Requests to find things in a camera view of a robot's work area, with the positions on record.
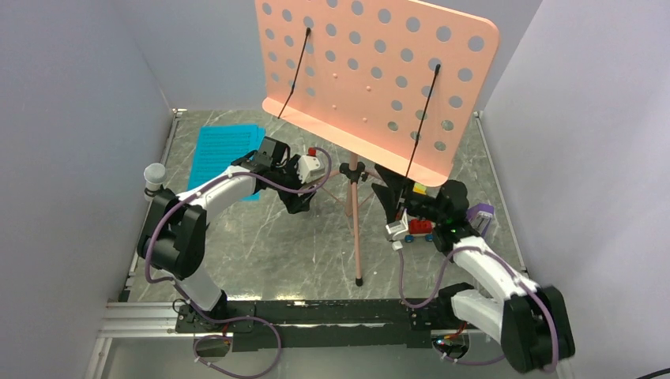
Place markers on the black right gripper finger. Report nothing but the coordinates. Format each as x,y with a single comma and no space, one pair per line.
392,200
392,182

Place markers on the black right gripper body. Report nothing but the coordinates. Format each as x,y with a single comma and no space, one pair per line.
422,207

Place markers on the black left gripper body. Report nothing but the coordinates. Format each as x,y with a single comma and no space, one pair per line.
288,177

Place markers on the blue sheet music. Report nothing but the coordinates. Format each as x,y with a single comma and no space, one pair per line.
217,147

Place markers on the pink music stand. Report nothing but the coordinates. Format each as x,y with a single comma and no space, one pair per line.
394,82

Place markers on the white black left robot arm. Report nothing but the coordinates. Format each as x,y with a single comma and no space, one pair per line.
172,240

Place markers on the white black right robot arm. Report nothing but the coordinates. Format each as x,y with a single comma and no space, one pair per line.
530,322

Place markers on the orange yellow toy block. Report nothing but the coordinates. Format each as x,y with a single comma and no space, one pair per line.
419,188

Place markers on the red wooden toy car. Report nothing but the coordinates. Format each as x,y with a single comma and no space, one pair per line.
419,229

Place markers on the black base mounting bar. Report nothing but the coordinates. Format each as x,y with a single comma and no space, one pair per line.
256,325

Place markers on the grey microphone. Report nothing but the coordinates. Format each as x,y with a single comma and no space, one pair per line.
155,175

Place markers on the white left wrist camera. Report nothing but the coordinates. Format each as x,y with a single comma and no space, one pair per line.
310,168

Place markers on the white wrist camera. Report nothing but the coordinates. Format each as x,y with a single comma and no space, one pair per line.
310,168
396,231

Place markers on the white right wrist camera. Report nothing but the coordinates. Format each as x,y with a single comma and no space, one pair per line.
396,231

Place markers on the aluminium frame rail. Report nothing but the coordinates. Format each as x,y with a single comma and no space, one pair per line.
143,320

